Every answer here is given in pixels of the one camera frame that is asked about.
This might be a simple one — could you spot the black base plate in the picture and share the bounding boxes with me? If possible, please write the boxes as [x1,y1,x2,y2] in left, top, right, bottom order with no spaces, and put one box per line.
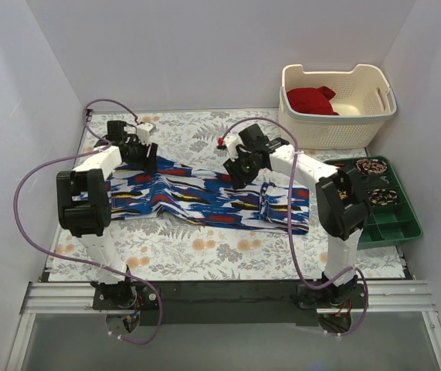
[90,280,365,326]

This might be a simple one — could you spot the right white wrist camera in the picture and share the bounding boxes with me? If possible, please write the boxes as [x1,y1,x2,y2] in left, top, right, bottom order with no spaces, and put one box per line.
[218,134,243,162]

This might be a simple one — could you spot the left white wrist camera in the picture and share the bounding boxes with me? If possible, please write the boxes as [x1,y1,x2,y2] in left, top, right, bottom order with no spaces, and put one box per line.
[136,122,156,145]

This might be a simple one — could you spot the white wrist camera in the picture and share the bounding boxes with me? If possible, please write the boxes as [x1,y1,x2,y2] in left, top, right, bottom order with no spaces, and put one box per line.
[218,134,243,162]
[136,122,156,145]

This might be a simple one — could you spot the green compartment tray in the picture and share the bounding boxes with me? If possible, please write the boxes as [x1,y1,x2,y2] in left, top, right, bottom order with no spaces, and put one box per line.
[326,156,422,250]

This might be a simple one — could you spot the black spotted rolled belt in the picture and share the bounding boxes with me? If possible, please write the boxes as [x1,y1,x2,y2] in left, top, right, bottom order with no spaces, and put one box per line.
[368,189,399,206]

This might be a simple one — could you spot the purple cable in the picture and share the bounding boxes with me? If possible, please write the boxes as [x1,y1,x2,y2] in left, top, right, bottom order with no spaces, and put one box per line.
[219,117,368,337]
[13,98,163,344]

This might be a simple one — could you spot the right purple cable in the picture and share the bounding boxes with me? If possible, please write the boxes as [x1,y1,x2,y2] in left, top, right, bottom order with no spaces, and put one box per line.
[219,117,368,337]

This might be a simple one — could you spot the brown patterned rolled belt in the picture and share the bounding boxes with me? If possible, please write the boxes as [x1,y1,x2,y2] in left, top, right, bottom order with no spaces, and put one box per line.
[355,158,388,175]

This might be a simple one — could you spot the cream plastic laundry basket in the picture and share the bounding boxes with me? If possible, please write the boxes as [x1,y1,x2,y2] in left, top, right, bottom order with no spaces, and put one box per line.
[278,64,397,149]

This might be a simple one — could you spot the aluminium rail frame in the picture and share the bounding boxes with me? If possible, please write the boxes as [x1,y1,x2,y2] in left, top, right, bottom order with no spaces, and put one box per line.
[22,280,436,314]

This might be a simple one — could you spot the blue patterned trousers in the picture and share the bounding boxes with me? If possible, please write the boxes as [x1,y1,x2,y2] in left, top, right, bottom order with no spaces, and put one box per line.
[107,158,310,235]

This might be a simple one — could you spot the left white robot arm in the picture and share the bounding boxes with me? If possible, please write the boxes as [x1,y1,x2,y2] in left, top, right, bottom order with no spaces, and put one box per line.
[56,121,158,309]

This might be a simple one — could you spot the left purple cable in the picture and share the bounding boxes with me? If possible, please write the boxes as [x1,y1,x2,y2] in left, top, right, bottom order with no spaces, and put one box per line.
[13,98,163,344]

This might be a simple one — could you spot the red garment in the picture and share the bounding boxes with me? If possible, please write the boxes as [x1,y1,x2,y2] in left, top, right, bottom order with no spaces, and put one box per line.
[287,87,338,115]

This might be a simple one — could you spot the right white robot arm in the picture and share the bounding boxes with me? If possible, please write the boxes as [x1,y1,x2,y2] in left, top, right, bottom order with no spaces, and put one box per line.
[218,124,371,308]

